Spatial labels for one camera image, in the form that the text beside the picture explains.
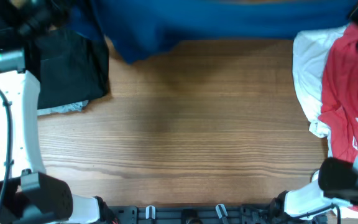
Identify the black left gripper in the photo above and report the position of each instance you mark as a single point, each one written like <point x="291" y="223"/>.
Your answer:
<point x="38" y="17"/>

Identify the blue polo shirt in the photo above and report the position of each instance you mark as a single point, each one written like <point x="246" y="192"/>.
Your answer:
<point x="142" y="28"/>

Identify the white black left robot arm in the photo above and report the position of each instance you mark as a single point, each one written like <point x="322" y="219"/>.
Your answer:
<point x="27" y="193"/>

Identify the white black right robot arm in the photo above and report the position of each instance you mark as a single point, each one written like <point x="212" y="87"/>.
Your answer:
<point x="334" y="185"/>

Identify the folded black shorts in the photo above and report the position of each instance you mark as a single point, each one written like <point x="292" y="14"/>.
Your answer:
<point x="72" y="68"/>

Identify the white t-shirt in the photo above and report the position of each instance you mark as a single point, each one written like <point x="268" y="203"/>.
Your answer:
<point x="310" y="54"/>

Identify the red printed t-shirt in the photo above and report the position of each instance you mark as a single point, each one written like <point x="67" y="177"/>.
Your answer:
<point x="340" y="96"/>

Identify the light grey folded garment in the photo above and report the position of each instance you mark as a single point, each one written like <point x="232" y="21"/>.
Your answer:
<point x="78" y="106"/>

